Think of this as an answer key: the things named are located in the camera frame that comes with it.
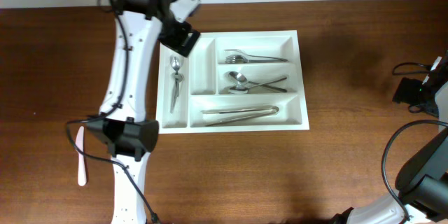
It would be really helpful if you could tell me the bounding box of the steel fork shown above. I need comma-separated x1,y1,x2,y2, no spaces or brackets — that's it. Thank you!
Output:
224,49,288,62
224,55,290,64

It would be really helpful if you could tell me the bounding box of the steel tablespoon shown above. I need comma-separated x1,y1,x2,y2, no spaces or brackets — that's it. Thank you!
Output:
227,71,288,93
227,74,288,95

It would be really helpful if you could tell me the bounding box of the pink plastic knife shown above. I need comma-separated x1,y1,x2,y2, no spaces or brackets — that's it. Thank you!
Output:
75,126,88,186

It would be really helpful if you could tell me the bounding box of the small steel spoon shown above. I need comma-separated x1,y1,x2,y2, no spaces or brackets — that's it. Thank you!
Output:
170,73,183,113
169,55,183,99

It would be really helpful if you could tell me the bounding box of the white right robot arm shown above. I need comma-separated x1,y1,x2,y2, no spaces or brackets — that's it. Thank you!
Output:
330,74,447,224

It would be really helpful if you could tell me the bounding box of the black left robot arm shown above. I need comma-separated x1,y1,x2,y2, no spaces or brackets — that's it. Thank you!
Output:
83,0,200,223

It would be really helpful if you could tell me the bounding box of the white cutlery tray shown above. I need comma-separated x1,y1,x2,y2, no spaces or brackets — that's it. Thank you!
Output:
156,30,309,134

